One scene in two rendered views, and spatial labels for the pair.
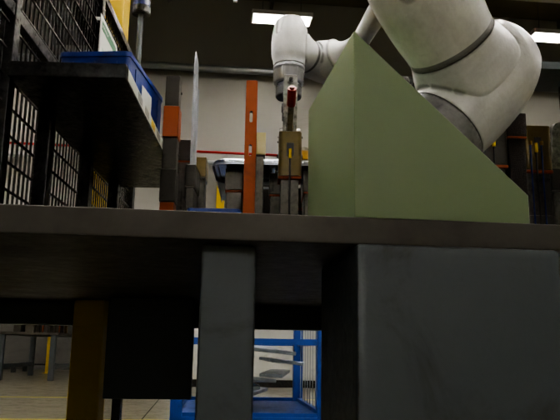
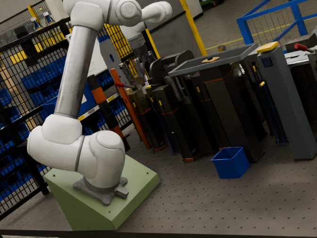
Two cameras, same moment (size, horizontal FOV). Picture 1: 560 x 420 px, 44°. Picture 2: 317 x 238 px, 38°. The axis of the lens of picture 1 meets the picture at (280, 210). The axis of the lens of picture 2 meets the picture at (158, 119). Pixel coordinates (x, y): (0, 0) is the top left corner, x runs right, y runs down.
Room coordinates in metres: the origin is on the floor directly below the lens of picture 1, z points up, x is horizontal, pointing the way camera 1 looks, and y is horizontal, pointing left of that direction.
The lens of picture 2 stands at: (0.13, -1.91, 1.52)
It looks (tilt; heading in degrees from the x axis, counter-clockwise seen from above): 15 degrees down; 49
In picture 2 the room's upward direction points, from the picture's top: 24 degrees counter-clockwise
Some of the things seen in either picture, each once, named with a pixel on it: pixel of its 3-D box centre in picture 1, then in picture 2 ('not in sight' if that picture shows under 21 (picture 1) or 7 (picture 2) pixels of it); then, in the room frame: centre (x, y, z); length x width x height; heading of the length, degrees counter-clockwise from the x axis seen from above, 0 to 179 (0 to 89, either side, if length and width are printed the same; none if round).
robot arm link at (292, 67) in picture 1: (288, 77); (136, 41); (1.87, -0.02, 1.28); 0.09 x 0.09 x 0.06
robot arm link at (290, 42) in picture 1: (292, 43); (130, 21); (1.88, -0.03, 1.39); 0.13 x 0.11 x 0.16; 139
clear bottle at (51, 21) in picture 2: not in sight; (52, 27); (1.85, 0.63, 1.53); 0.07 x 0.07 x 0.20
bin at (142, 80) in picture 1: (113, 102); (72, 102); (1.60, 0.41, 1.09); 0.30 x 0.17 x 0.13; 175
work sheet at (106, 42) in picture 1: (103, 77); (87, 52); (1.96, 0.54, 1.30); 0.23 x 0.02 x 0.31; 1
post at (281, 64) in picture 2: not in sight; (288, 105); (1.55, -0.98, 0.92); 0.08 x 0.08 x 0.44; 1
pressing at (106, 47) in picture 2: (195, 112); (115, 67); (1.87, 0.25, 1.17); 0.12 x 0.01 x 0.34; 1
